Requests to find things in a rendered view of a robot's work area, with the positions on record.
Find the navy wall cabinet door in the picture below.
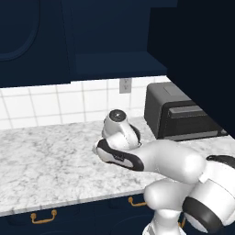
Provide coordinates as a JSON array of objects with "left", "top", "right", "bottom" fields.
[{"left": 0, "top": 0, "right": 73, "bottom": 88}]

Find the grey wall outlet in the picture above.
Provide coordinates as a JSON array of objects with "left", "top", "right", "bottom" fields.
[{"left": 118, "top": 77, "right": 133, "bottom": 95}]

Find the gold drawer handle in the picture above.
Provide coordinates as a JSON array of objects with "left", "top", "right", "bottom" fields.
[
  {"left": 127, "top": 196, "right": 148, "bottom": 207},
  {"left": 178, "top": 216, "right": 187, "bottom": 229},
  {"left": 29, "top": 208, "right": 59, "bottom": 225}
]

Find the tall navy cabinet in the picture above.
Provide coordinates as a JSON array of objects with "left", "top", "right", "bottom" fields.
[{"left": 146, "top": 0, "right": 235, "bottom": 140}]

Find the navy drawer front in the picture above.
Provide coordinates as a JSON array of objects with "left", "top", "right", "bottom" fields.
[
  {"left": 94, "top": 193, "right": 158, "bottom": 235},
  {"left": 0, "top": 203, "right": 96, "bottom": 235}
]

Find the navy wall cabinet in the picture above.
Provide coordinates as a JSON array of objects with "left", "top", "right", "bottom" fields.
[{"left": 61, "top": 0, "right": 168, "bottom": 82}]

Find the black toaster oven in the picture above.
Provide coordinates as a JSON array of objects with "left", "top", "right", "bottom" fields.
[{"left": 143, "top": 82, "right": 229, "bottom": 142}]

